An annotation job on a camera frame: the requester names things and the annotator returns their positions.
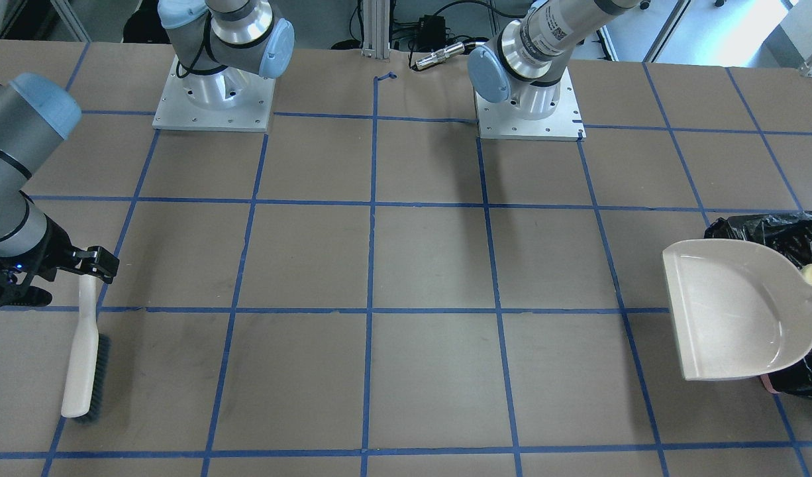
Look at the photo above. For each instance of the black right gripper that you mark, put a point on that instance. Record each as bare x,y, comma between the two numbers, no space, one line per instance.
53,246

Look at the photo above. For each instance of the white hand brush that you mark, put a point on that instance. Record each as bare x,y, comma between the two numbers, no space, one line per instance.
86,372

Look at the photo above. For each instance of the beige dustpan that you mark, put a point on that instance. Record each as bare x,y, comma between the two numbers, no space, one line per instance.
724,326

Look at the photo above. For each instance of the black trash bag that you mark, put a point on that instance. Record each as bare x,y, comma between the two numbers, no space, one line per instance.
783,242

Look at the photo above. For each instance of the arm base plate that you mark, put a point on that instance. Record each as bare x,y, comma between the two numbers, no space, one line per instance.
533,113
227,101

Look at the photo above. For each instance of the aluminium frame post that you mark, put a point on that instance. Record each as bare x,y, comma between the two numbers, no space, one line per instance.
376,20

